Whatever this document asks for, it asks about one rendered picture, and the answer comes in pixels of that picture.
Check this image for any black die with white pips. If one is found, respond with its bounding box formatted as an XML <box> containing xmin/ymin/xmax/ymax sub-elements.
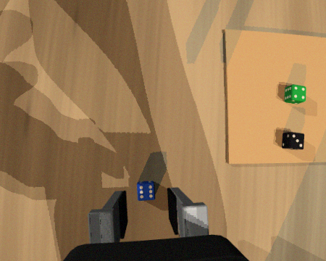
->
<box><xmin>282</xmin><ymin>132</ymin><xmax>304</xmax><ymax>150</ymax></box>

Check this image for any blue die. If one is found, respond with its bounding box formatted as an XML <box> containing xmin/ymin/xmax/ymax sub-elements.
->
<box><xmin>137</xmin><ymin>181</ymin><xmax>155</xmax><ymax>201</ymax></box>

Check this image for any green die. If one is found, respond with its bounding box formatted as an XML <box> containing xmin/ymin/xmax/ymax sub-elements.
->
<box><xmin>284</xmin><ymin>84</ymin><xmax>306</xmax><ymax>104</ymax></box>

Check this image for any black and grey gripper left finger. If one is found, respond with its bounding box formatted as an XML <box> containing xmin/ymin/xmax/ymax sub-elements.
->
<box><xmin>88</xmin><ymin>191</ymin><xmax>128</xmax><ymax>244</ymax></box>

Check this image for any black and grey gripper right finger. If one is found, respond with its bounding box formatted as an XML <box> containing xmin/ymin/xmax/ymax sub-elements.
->
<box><xmin>167</xmin><ymin>187</ymin><xmax>209</xmax><ymax>237</ymax></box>

